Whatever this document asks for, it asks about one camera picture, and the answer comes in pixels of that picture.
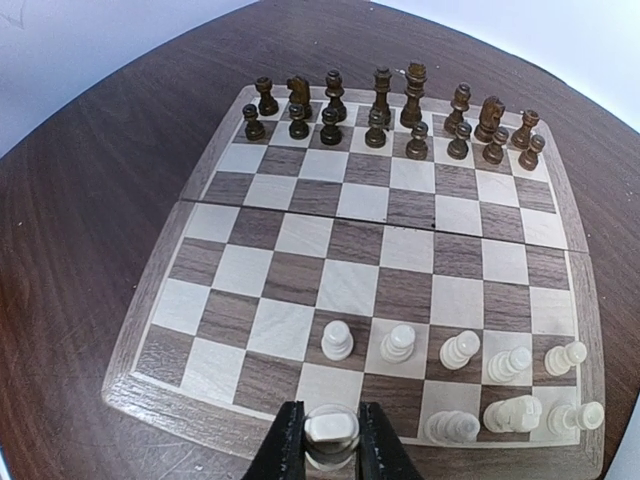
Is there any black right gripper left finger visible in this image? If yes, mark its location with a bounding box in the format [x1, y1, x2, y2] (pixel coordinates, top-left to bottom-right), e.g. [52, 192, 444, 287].
[242, 401, 306, 480]

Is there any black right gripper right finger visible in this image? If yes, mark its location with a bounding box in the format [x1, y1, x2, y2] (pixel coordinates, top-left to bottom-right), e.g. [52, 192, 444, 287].
[357, 402, 423, 480]

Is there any white chess queen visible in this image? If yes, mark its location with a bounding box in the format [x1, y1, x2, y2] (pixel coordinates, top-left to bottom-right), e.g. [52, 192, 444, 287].
[303, 404, 360, 471]

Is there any white chess piece handed over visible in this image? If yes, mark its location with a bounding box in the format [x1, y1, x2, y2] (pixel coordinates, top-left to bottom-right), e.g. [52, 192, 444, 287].
[380, 324, 416, 364]

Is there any white chess rook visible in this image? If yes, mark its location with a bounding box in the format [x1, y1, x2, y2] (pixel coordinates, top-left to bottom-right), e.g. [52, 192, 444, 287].
[321, 320, 354, 361]

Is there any white chess pawn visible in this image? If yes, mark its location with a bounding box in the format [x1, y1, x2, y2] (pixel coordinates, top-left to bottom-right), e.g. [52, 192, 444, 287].
[439, 330, 481, 370]
[544, 341, 587, 376]
[487, 346, 532, 383]

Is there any wooden chess board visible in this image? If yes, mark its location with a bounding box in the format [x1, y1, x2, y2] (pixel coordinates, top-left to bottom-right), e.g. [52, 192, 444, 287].
[102, 85, 605, 479]

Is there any row of dark chess pieces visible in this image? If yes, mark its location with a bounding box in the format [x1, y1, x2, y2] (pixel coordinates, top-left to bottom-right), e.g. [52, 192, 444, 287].
[241, 61, 547, 172]

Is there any white piece back row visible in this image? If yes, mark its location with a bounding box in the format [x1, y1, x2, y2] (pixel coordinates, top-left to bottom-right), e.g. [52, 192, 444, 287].
[423, 410, 480, 444]

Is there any white knight back row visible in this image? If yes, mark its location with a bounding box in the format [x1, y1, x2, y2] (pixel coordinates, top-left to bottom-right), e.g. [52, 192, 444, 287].
[483, 395, 542, 433]

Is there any white rook back row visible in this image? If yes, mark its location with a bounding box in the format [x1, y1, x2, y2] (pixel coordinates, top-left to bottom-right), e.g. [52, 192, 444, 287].
[547, 401, 605, 436]

